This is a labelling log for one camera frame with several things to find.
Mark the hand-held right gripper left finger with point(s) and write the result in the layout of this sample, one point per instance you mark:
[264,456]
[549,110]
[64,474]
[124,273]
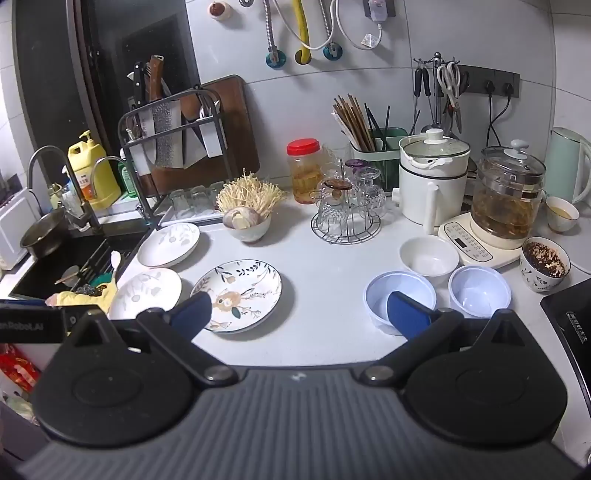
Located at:
[191,314]

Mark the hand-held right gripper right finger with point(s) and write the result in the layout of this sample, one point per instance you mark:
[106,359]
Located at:
[408,316]

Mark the pale blue plastic bowl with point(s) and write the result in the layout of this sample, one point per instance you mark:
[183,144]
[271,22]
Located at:
[480,290]
[383,295]

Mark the white leaf pattern plate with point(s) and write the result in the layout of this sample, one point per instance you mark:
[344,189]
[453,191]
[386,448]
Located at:
[143,293]
[168,247]

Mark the floral pattern plate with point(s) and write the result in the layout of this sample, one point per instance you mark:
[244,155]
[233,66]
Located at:
[244,286]

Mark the plain white bowl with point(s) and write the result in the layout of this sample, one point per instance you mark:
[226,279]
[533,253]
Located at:
[429,256]

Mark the red printed packet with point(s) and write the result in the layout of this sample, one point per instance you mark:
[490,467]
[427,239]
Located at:
[18,369]

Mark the black kitchen sink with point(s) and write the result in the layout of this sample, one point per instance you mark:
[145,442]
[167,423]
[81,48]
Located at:
[41,277]

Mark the yellow cloth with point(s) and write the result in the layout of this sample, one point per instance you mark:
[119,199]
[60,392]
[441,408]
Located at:
[87,302]

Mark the dark metal pot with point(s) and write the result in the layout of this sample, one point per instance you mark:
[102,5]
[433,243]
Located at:
[44,235]

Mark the white spoon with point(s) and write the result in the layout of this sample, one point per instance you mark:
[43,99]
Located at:
[115,261]

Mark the white glass tray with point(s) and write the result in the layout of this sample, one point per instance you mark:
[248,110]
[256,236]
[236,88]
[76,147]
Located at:
[184,220]

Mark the white bowl with vegetables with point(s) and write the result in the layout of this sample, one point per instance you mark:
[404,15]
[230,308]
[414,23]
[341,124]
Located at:
[247,234]

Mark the white plastic box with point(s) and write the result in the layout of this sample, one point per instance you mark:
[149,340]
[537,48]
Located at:
[16,226]

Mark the halved purple onion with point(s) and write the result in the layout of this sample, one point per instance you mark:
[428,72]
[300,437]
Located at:
[240,217]

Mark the small clear glass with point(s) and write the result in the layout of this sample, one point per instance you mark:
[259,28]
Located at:
[180,199]
[200,197]
[217,194]

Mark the white electric cooking pot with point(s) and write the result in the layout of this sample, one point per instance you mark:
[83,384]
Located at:
[429,184]

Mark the group of clear glass cups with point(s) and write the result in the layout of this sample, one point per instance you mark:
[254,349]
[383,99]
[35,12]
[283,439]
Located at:
[330,207]

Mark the enoki mushroom bunch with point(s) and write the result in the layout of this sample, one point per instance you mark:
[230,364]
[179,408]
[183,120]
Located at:
[249,191]

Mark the patterned bowl with grains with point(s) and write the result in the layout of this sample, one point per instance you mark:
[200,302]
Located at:
[545,272]

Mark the chrome curved faucet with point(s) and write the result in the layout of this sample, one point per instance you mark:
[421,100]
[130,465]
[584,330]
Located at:
[134,180]

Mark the green bottle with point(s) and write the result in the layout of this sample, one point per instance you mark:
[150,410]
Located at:
[128,180]

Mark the grey tall faucet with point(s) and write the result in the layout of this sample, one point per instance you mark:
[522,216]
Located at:
[74,184]

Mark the brown round cup lid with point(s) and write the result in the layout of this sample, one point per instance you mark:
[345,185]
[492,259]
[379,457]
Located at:
[337,183]

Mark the glass health kettle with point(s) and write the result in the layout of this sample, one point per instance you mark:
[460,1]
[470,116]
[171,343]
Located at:
[503,198]

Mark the purple cup lid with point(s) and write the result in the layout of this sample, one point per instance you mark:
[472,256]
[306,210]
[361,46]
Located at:
[356,163]

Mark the yellow detergent bottle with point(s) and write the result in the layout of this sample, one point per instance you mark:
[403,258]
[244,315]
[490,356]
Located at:
[92,175]

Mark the black induction cooktop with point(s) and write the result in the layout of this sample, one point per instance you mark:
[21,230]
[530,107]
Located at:
[572,318]

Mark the red lid plastic jar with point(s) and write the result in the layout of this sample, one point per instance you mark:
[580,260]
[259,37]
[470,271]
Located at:
[304,175]

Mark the plain steel cleaver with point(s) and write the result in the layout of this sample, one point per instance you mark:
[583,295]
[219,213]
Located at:
[191,138]

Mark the green chopstick holder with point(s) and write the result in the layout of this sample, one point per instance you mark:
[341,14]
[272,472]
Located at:
[383,141]

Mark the white utensil holder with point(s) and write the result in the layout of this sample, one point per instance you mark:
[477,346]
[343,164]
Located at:
[214,136]

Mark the white teacup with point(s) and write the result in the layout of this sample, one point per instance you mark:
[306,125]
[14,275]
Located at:
[561,219]

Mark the patterned steel cleaver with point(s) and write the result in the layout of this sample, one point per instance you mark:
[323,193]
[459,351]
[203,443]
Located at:
[166,134]

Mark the black knife rack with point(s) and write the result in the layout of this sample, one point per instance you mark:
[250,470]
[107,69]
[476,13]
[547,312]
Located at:
[122,134]

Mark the dark wooden cutting board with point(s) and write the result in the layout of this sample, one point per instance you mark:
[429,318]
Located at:
[238,124]

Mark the black chopsticks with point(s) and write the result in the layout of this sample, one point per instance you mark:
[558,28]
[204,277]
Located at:
[376,122]

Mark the bundle of wooden chopsticks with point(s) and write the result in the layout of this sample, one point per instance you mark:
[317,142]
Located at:
[353,122]

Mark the hanging utensil rack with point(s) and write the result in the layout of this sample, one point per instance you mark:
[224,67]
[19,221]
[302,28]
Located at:
[427,92]

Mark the dark window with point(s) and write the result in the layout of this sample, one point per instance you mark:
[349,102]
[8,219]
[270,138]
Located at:
[69,69]

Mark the black wall power strip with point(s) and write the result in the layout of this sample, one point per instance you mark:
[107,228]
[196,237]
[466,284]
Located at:
[480,76]

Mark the brown round wall hook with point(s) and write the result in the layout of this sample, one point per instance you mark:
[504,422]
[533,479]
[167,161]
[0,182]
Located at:
[218,10]

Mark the grey wall device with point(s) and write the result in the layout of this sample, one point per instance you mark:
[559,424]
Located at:
[379,8]

